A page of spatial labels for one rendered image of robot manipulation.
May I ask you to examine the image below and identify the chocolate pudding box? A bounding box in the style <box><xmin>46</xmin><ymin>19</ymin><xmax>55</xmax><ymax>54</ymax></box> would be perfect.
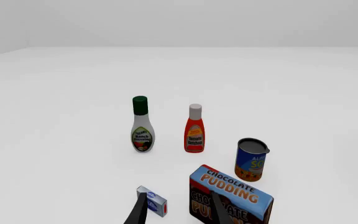
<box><xmin>188</xmin><ymin>164</ymin><xmax>275</xmax><ymax>224</ymax></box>

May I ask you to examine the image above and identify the ranch dressing bottle green cap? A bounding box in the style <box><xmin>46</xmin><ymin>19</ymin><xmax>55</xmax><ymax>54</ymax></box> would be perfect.
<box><xmin>130</xmin><ymin>95</ymin><xmax>156</xmax><ymax>153</ymax></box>

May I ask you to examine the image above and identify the red tomato ketchup bottle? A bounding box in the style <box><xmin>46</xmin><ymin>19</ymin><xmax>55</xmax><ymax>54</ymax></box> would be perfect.
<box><xmin>183</xmin><ymin>103</ymin><xmax>206</xmax><ymax>154</ymax></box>

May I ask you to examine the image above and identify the blue soup can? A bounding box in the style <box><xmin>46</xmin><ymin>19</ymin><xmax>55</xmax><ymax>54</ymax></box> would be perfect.
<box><xmin>234</xmin><ymin>137</ymin><xmax>270</xmax><ymax>182</ymax></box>

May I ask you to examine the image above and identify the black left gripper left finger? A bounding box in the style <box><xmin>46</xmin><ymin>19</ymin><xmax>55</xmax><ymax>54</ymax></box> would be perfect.
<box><xmin>122</xmin><ymin>192</ymin><xmax>149</xmax><ymax>224</ymax></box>

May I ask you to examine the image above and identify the small grey blue box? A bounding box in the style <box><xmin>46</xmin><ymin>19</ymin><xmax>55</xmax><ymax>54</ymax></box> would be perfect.
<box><xmin>136</xmin><ymin>185</ymin><xmax>168</xmax><ymax>218</ymax></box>

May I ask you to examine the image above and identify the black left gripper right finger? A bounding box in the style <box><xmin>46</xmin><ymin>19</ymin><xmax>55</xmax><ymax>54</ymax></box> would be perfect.
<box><xmin>209</xmin><ymin>190</ymin><xmax>232</xmax><ymax>224</ymax></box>

